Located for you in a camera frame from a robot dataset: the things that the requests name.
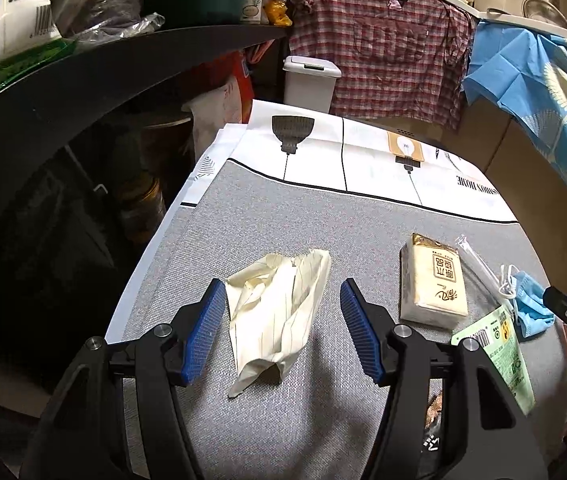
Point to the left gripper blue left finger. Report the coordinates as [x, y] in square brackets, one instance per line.
[170, 356]

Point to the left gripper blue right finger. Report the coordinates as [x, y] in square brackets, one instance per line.
[395, 357]

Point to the blue face mask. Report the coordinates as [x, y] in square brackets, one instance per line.
[525, 296]

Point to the green snack pouch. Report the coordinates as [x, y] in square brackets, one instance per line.
[496, 335]

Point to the black foil pouch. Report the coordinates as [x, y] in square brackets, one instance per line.
[431, 444]

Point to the cream tissue paper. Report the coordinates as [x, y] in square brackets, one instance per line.
[271, 307]

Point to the white small trash can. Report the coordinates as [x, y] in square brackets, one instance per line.
[310, 82]

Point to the black storage shelf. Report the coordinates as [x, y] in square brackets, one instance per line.
[94, 145]

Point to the white printed table cover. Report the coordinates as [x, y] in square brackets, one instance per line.
[347, 156]

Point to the blue patterned cloth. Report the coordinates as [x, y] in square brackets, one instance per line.
[524, 73]

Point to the red plaid shirt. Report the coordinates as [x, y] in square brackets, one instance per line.
[397, 58]

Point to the yellow toy figure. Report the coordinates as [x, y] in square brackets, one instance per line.
[276, 12]

